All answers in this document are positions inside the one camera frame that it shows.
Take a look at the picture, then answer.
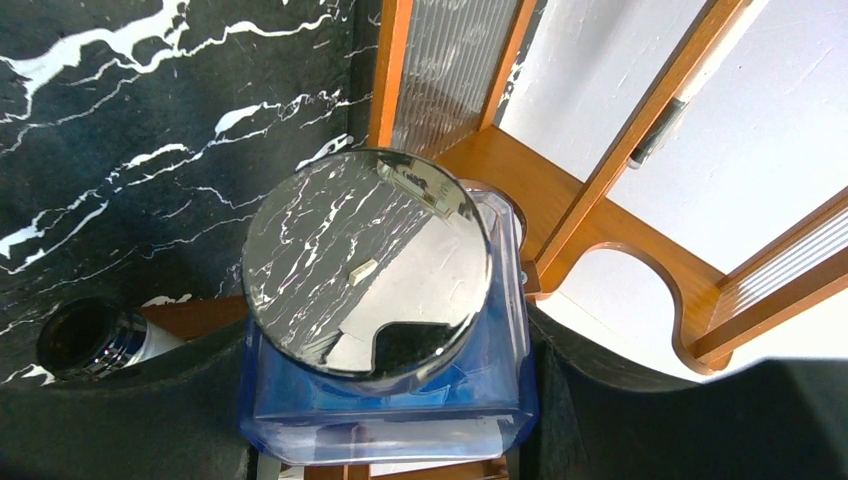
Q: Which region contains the orange wooden shelf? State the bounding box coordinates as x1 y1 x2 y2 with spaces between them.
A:
363 1 847 381

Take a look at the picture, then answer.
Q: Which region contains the marker pen set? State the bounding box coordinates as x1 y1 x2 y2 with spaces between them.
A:
627 98 689 170

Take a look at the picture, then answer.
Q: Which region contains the blue glass bottle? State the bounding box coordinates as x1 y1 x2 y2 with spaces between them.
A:
238 148 539 466

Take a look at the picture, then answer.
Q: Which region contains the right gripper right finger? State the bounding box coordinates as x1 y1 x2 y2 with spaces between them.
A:
520 307 847 479

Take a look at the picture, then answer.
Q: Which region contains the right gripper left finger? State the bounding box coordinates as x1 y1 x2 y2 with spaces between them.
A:
1 321 257 479

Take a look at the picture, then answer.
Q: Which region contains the gold foil wine bottle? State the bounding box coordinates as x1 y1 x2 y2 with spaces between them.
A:
36 296 250 382

